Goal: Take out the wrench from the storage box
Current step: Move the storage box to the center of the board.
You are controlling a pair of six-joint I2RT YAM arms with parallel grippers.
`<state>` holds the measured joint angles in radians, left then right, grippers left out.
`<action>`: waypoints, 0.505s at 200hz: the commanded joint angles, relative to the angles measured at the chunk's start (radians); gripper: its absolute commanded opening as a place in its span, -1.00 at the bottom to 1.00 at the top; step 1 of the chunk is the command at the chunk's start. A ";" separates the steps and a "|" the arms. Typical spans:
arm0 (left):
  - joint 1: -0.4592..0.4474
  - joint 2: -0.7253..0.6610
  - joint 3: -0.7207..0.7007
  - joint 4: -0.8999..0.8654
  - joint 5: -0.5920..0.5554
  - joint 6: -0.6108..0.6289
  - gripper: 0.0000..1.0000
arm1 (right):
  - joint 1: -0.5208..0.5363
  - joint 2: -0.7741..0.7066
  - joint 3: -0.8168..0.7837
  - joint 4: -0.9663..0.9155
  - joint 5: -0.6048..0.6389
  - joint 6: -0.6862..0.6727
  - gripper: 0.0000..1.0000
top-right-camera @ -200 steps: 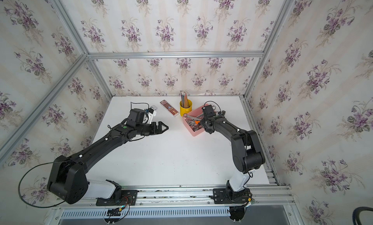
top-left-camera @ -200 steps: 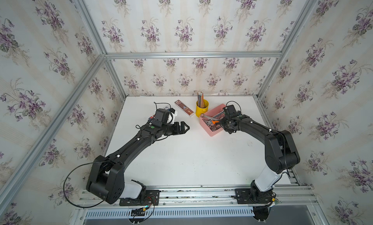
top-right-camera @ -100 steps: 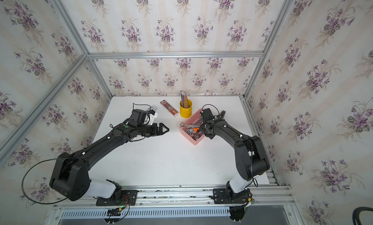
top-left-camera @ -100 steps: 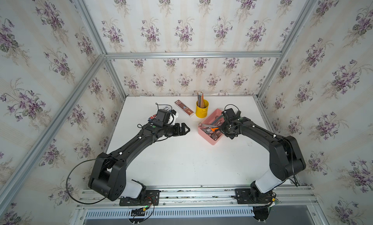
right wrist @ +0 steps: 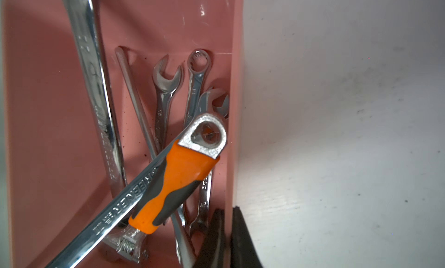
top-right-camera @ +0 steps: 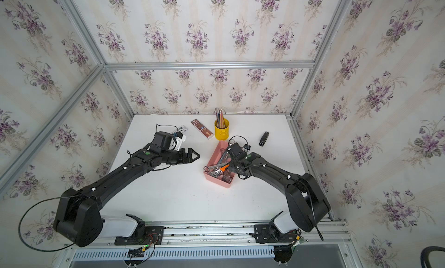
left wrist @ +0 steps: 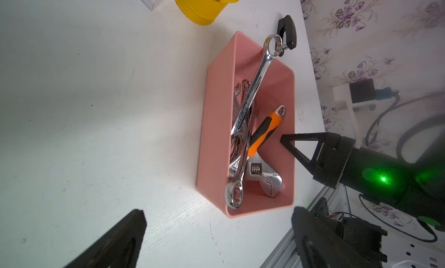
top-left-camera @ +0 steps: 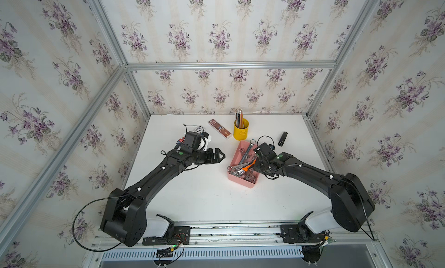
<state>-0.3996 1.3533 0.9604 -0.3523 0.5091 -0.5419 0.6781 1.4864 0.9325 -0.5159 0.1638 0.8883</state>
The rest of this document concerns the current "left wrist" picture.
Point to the orange handled adjustable wrench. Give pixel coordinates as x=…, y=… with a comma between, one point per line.
x=258, y=167

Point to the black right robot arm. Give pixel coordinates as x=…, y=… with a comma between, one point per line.
x=417, y=189

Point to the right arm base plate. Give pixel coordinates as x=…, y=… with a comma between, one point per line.
x=364, y=237

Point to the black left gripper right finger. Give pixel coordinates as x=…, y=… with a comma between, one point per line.
x=319, y=247

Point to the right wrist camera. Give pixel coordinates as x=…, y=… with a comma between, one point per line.
x=362, y=94

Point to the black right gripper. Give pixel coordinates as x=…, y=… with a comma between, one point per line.
x=330, y=156

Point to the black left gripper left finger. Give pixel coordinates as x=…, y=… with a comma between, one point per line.
x=118, y=248

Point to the long silver combination wrench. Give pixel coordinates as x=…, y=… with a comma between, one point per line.
x=242, y=125

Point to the yellow pencil cup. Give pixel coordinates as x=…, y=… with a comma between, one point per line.
x=203, y=12

